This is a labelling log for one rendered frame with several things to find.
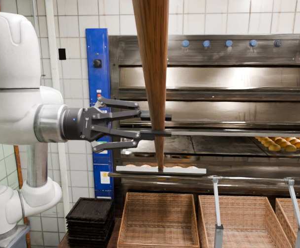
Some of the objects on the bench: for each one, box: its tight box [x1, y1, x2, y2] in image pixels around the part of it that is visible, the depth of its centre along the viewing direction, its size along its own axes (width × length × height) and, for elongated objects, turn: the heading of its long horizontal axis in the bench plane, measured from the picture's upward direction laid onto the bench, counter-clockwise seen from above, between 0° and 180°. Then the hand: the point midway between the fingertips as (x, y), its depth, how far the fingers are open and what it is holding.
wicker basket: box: [198, 195, 292, 248], centre depth 185 cm, size 49×56×28 cm
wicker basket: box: [117, 192, 201, 248], centre depth 189 cm, size 49×56×28 cm
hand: (156, 125), depth 57 cm, fingers closed on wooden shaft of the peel, 3 cm apart
